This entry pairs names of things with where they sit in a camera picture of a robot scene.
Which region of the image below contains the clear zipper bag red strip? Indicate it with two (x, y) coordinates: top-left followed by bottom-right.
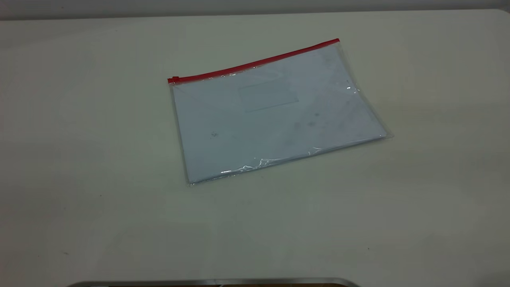
(167, 38), (393, 187)

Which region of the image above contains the silver metal frame bar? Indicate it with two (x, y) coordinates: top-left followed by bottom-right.
(66, 278), (361, 287)

